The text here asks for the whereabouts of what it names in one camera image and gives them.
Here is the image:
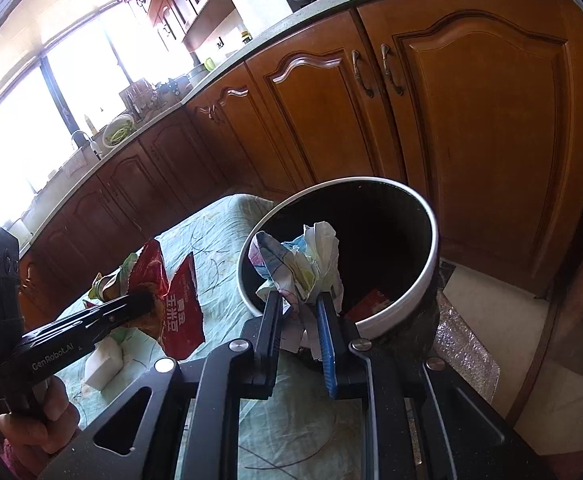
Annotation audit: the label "pale dish rag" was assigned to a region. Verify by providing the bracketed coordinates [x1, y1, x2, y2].
[62, 152, 90, 176]

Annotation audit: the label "bowl of green beans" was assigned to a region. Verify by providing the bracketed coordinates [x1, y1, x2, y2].
[102, 114, 137, 148]

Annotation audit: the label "red snack bag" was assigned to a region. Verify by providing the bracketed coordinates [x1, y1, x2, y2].
[84, 240, 207, 361]

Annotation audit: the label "green floral tablecloth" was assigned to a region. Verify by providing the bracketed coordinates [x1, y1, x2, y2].
[54, 192, 412, 480]

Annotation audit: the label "person's left hand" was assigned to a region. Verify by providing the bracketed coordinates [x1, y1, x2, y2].
[0, 375, 82, 478]

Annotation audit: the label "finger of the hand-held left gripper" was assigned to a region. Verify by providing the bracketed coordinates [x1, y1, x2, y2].
[76, 291, 155, 320]
[84, 310, 153, 335]

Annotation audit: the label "kitchen window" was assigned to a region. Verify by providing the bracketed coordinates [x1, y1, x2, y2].
[0, 5, 192, 231]

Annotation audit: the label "silver foil mat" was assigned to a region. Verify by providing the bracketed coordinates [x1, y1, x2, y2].
[434, 290, 502, 406]

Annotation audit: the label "green yellow wrapper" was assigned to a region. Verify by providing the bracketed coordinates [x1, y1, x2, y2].
[89, 252, 140, 306]

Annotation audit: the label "bronze cabinet door handle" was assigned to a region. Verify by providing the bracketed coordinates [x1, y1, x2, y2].
[352, 50, 375, 99]
[380, 43, 405, 96]

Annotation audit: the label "printed paper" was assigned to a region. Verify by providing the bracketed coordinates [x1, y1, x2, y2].
[249, 220, 345, 361]

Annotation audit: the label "white foam block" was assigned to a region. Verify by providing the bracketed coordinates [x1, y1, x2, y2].
[84, 337, 125, 391]

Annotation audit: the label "small red wrapper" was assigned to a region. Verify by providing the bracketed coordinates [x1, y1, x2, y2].
[344, 287, 392, 321]

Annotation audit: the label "white container with green band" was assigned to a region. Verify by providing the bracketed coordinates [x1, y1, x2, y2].
[9, 220, 32, 246]

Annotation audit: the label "dark utensil holder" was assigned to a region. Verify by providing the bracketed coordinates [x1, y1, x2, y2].
[156, 77, 192, 103]

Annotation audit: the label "wooden lower kitchen cabinets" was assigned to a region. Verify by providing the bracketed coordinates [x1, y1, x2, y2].
[19, 0, 583, 321]

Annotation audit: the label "wooden knife block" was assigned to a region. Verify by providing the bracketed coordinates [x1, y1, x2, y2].
[119, 77, 155, 121]

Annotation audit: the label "black bin with white rim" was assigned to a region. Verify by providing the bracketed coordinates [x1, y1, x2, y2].
[236, 176, 442, 368]

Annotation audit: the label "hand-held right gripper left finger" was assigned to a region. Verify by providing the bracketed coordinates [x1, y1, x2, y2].
[39, 290, 292, 480]

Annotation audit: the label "chrome sink faucet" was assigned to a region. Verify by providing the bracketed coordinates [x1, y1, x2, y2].
[70, 130, 103, 162]

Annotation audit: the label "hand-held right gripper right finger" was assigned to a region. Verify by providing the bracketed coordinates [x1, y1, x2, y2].
[314, 292, 557, 480]

